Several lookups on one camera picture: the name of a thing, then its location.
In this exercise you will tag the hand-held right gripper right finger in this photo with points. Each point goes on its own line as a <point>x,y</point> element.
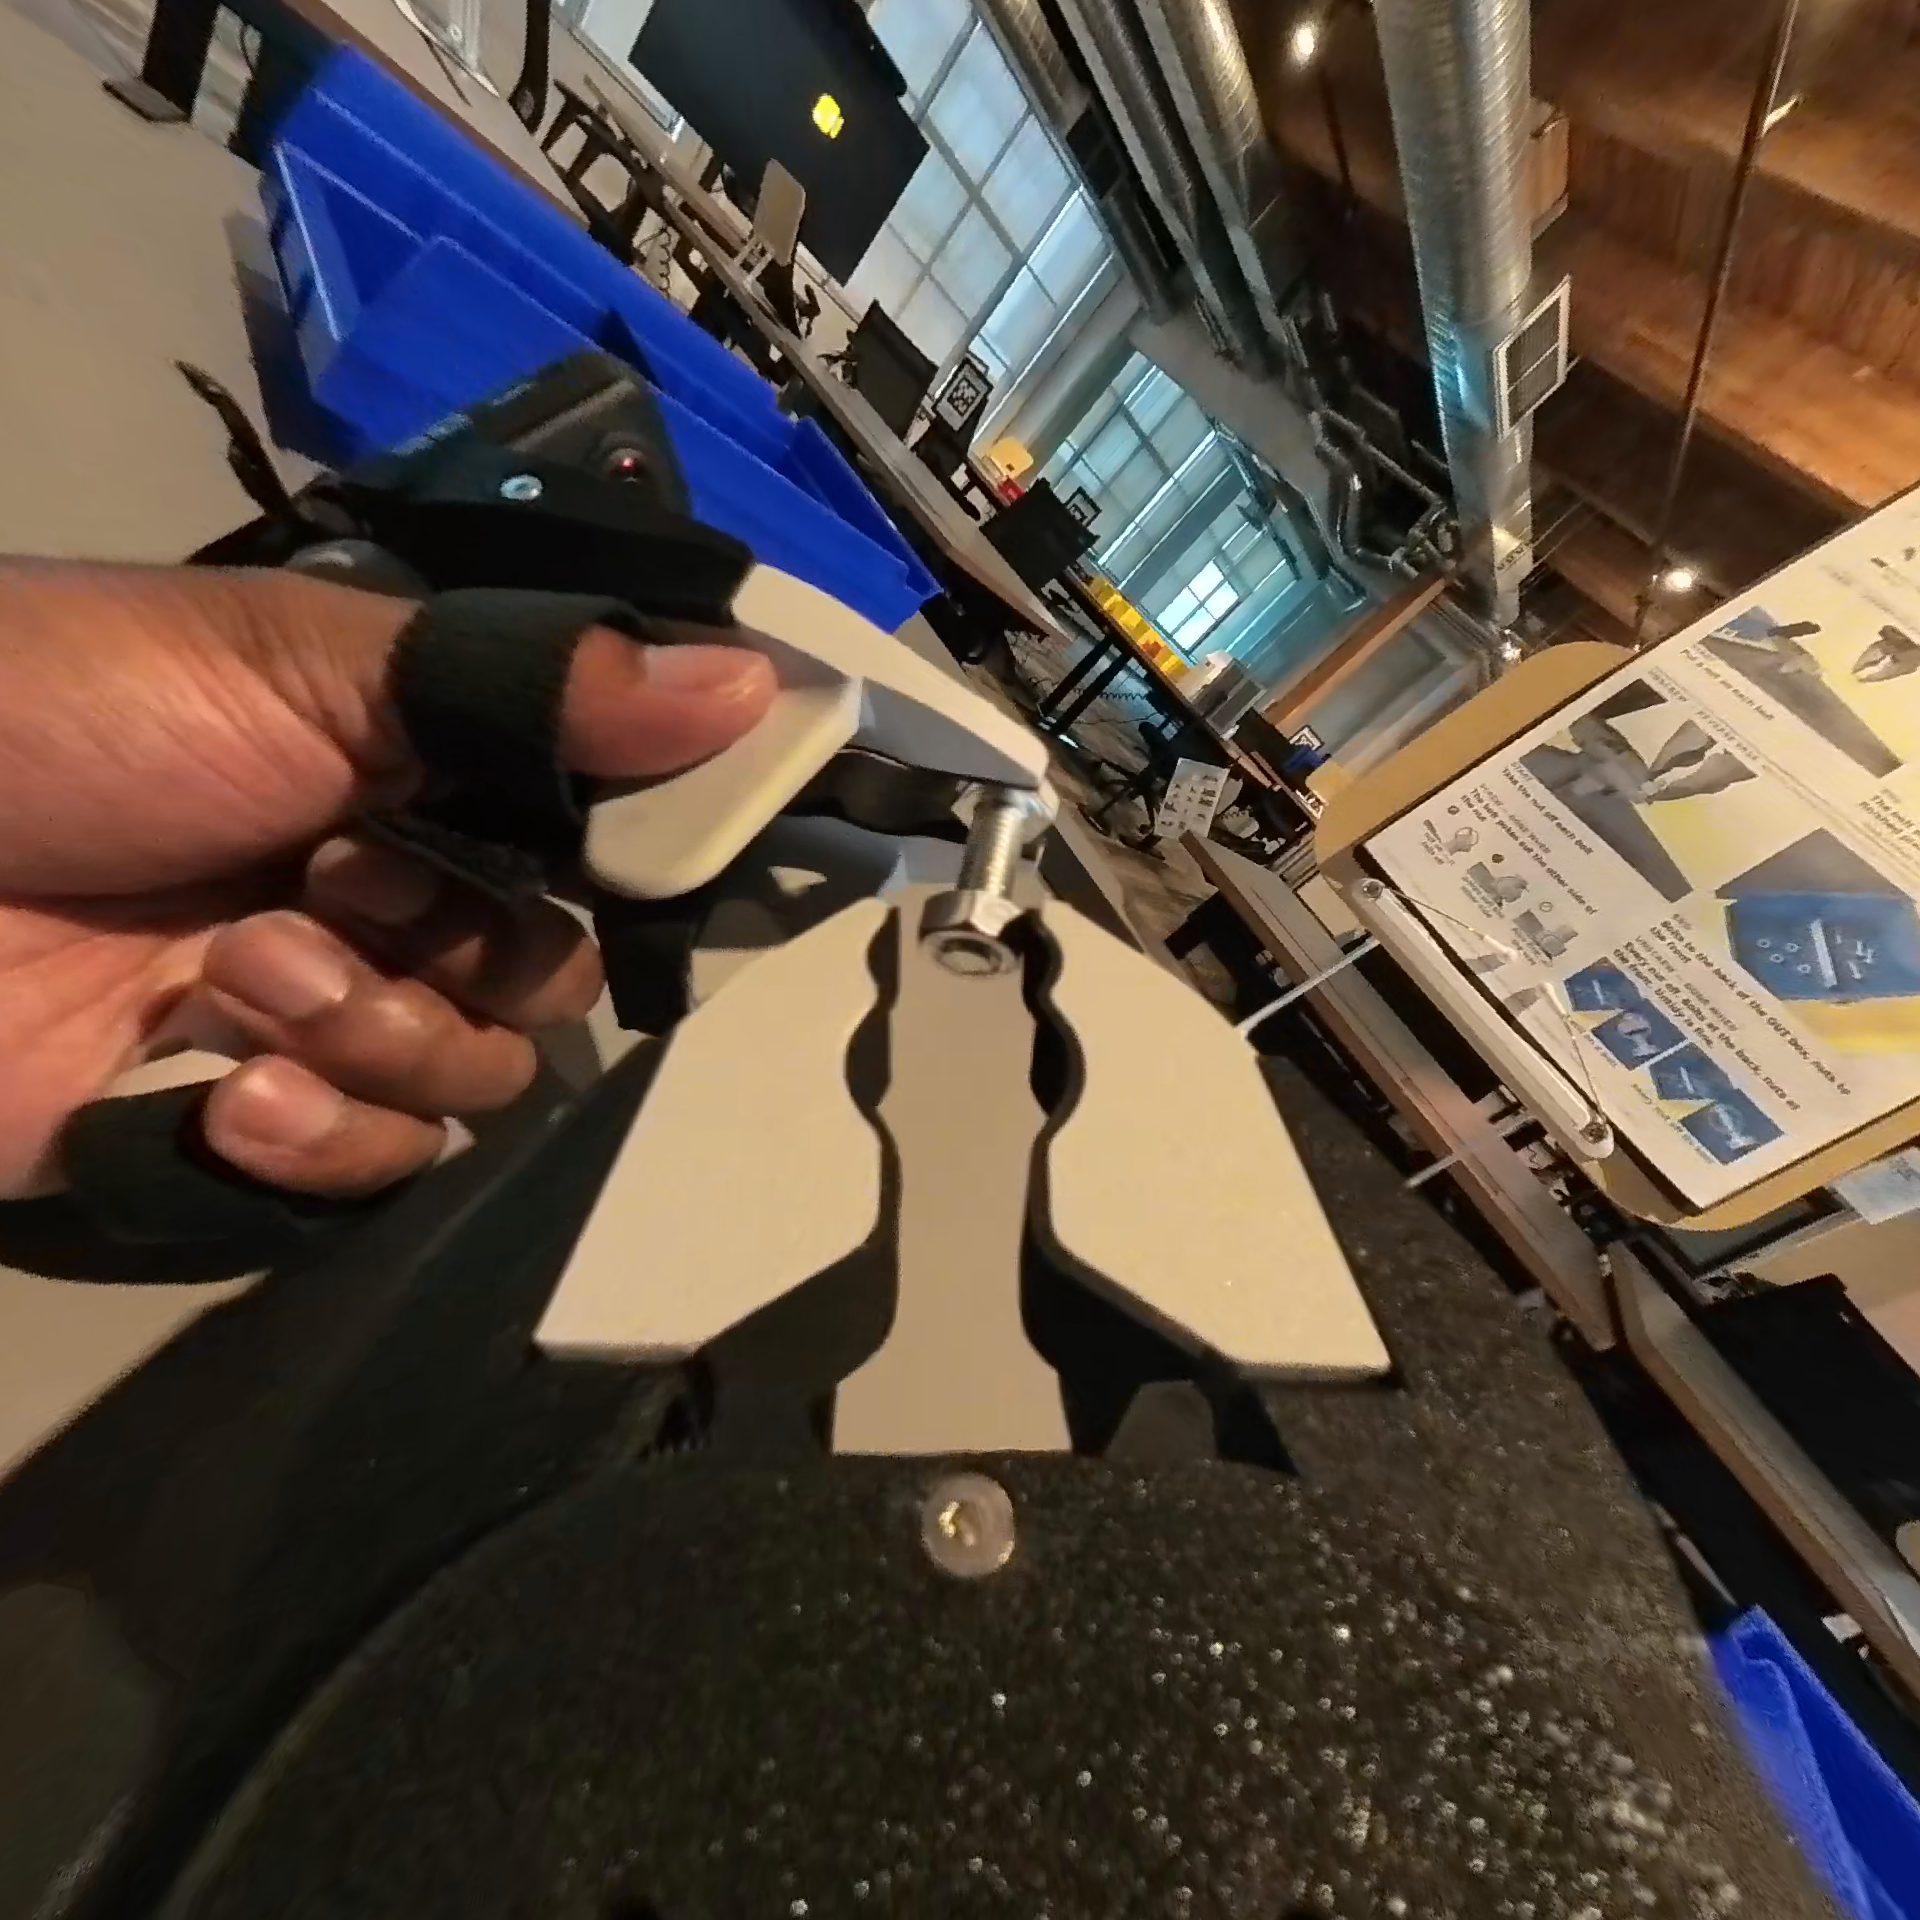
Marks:
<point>1200,1185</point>

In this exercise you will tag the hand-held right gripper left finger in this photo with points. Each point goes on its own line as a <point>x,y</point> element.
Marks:
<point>735,1185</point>

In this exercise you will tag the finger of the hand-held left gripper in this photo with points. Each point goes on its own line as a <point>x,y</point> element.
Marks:
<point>901,859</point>
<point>916,692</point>

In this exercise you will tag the blue plastic bin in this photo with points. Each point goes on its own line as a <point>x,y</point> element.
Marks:
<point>1815,1756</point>
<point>494,329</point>

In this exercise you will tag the person's left hand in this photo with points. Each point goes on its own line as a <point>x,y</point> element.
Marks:
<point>182,721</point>

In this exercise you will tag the white zip tie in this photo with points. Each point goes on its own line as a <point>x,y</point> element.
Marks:
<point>1305,988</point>

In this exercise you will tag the long wooden desk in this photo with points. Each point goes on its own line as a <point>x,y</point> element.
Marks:
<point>916,464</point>

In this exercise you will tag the row of yellow bins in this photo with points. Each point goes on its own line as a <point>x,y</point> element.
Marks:
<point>1141,630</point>

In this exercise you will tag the small framed marker sign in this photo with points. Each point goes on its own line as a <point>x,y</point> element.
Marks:
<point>967,393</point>

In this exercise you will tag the white clip bar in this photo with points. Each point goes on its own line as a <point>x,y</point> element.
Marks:
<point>1478,1020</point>

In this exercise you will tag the black wall monitor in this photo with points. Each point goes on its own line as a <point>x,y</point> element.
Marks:
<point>781,105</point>

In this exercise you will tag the silver spiral air duct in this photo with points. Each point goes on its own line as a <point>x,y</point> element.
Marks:
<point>1464,225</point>

